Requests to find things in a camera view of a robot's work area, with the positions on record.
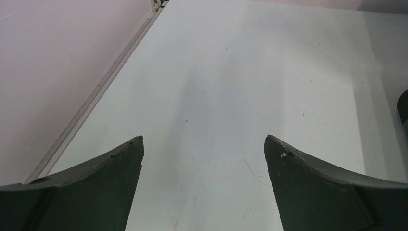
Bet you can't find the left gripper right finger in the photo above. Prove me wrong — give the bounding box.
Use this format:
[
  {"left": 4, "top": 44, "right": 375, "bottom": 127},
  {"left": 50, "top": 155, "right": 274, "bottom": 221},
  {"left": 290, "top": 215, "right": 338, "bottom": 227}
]
[{"left": 264, "top": 135, "right": 408, "bottom": 231}]

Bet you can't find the black poker case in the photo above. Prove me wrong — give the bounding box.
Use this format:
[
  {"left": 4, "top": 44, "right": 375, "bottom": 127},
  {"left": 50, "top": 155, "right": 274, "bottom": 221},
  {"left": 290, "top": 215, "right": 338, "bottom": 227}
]
[{"left": 397, "top": 89, "right": 408, "bottom": 136}]

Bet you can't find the left aluminium frame post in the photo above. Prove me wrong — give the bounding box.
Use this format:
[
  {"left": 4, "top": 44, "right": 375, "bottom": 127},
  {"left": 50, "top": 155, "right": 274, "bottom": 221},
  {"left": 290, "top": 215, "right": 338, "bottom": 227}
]
[{"left": 24, "top": 0, "right": 168, "bottom": 184}]

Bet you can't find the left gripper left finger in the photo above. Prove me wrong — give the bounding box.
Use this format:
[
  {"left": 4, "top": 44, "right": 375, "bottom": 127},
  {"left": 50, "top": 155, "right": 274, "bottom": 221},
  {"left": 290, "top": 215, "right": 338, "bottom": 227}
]
[{"left": 0, "top": 136, "right": 144, "bottom": 231}]

